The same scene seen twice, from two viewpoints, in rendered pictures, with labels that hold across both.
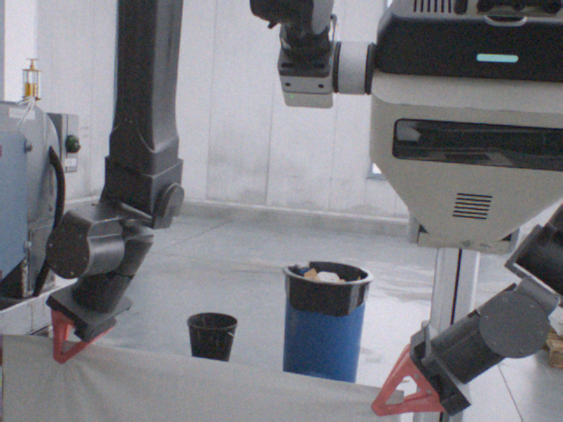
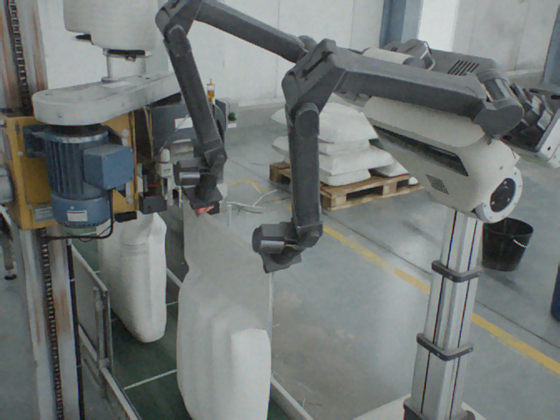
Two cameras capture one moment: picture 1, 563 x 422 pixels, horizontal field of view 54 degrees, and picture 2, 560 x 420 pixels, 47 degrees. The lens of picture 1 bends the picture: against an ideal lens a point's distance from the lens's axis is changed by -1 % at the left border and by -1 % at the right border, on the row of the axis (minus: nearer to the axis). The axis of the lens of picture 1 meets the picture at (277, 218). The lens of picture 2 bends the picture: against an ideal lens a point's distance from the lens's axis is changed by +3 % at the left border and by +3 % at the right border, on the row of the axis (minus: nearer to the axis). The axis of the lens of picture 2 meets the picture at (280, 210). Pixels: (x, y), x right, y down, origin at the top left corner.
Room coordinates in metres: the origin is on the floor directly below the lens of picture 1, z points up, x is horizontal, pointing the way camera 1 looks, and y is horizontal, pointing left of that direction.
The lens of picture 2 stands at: (-0.42, -1.13, 1.77)
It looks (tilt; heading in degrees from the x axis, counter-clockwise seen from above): 23 degrees down; 44
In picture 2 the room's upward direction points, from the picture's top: 3 degrees clockwise
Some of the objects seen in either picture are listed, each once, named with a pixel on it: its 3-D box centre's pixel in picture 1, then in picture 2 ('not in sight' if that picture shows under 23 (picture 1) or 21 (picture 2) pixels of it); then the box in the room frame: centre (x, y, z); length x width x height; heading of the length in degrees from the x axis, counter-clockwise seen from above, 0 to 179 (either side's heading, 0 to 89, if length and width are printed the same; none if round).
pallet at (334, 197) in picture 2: not in sight; (355, 173); (3.59, 1.87, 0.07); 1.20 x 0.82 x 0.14; 170
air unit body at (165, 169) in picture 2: not in sight; (166, 174); (0.61, 0.34, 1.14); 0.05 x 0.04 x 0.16; 168
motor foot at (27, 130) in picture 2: not in sight; (53, 144); (0.31, 0.40, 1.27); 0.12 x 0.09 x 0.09; 168
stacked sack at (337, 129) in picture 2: not in sight; (350, 127); (3.26, 1.71, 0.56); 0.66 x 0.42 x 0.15; 168
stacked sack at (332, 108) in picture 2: not in sight; (317, 116); (3.33, 2.11, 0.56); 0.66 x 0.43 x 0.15; 165
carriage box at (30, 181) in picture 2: not in sight; (65, 157); (0.40, 0.54, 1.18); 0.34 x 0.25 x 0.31; 168
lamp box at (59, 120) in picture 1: (48, 141); (226, 113); (0.86, 0.36, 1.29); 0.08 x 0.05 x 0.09; 78
